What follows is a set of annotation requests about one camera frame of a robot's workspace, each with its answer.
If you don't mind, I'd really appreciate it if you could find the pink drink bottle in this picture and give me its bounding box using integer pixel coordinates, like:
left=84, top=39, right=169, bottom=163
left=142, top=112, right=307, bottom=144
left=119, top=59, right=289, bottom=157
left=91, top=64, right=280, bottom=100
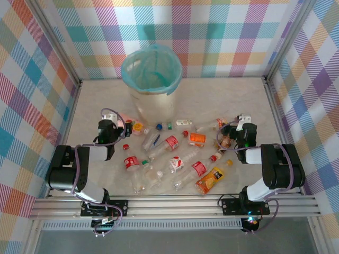
left=118, top=113, right=149, bottom=137

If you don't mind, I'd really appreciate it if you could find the red label cola bottle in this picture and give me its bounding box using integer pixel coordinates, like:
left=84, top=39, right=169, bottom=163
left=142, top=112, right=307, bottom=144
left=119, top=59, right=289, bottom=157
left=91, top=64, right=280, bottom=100
left=122, top=144, right=146, bottom=193
left=171, top=154, right=218, bottom=192
left=148, top=130, right=189, bottom=159

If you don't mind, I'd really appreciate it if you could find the small clear bottle green cap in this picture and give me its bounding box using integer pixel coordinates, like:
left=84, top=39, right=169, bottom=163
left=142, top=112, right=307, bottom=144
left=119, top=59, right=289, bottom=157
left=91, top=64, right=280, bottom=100
left=141, top=158, right=154, bottom=173

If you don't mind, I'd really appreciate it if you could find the orange label bottle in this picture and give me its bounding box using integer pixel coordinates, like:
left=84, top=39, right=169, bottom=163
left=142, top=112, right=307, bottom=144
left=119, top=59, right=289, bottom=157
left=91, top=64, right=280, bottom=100
left=187, top=132, right=207, bottom=148

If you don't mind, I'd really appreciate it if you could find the orange juice bottle yellow cap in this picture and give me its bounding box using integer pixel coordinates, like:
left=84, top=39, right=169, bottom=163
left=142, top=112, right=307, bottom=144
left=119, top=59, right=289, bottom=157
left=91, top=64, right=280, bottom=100
left=195, top=158, right=234, bottom=195

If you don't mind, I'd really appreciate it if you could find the small clear bottle white cap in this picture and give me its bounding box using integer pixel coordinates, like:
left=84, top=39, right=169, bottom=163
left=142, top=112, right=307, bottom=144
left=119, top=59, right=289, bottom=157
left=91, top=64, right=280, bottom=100
left=144, top=166, right=164, bottom=189

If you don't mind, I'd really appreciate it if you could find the clear bottle red white label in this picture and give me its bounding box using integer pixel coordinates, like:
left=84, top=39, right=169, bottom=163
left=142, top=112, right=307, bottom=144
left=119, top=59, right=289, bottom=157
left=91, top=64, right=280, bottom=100
left=160, top=148, right=201, bottom=176

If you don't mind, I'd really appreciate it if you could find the white waste bin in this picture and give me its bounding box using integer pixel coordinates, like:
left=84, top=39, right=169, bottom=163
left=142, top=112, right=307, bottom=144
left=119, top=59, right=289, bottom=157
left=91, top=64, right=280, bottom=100
left=128, top=87, right=177, bottom=125

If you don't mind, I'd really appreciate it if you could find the white bin with blue liner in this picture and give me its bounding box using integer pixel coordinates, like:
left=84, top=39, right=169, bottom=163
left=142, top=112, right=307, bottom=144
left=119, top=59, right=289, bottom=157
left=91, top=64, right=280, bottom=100
left=121, top=44, right=183, bottom=96

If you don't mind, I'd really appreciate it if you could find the clear bottle blue label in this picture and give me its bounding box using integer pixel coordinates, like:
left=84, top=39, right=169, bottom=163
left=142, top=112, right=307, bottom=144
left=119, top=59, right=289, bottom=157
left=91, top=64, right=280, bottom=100
left=141, top=129, right=162, bottom=152

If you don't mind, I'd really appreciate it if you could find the small clear bottle blue cap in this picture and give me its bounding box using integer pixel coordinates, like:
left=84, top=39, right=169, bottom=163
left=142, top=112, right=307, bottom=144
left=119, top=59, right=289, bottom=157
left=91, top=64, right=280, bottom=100
left=155, top=121, right=173, bottom=132

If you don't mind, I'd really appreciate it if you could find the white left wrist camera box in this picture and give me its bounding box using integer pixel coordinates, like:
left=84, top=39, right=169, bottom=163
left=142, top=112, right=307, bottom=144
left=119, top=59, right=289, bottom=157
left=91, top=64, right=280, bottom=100
left=102, top=112, right=119, bottom=123

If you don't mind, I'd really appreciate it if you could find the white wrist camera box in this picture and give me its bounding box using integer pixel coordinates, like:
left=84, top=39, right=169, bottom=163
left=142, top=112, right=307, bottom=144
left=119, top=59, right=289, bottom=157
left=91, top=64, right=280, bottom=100
left=236, top=113, right=252, bottom=132
left=102, top=112, right=119, bottom=123

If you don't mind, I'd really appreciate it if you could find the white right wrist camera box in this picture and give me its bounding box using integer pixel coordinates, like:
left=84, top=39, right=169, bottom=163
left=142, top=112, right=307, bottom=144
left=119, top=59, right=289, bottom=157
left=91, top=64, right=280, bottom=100
left=236, top=113, right=252, bottom=132

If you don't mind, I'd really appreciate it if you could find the aluminium side rail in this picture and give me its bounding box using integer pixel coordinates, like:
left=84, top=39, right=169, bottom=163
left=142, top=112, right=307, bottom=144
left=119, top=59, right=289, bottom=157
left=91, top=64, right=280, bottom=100
left=43, top=79, right=83, bottom=199
left=263, top=78, right=305, bottom=195

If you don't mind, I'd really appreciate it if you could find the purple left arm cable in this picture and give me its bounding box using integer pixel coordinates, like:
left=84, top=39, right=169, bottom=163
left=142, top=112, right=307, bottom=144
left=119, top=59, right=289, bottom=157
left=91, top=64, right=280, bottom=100
left=72, top=107, right=125, bottom=238

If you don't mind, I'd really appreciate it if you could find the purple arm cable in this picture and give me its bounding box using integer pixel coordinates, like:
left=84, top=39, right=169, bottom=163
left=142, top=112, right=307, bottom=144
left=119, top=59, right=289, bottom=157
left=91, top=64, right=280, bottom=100
left=216, top=119, right=305, bottom=235
left=72, top=107, right=125, bottom=238

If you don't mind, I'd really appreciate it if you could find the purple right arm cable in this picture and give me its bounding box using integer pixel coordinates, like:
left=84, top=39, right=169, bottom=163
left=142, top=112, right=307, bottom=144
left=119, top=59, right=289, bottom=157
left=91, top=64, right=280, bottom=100
left=216, top=119, right=305, bottom=235

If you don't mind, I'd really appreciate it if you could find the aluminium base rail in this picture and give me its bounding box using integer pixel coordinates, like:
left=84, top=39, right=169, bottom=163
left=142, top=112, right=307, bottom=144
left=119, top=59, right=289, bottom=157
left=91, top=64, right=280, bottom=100
left=28, top=194, right=322, bottom=221

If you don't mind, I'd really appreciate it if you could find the aluminium corner post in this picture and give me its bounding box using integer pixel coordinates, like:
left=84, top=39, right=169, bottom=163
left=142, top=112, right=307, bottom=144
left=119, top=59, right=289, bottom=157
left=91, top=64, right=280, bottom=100
left=29, top=0, right=82, bottom=87
left=264, top=0, right=318, bottom=83

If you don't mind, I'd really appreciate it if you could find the grey slotted cable duct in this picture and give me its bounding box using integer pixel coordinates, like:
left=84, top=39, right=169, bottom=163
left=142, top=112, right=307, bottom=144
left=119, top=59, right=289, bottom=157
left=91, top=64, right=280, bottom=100
left=41, top=221, right=244, bottom=231

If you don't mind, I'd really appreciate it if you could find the aluminium frame leg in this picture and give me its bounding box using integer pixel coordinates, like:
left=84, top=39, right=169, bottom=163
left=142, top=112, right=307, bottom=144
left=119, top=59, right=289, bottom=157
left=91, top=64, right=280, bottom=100
left=308, top=215, right=329, bottom=254
left=22, top=219, right=44, bottom=254

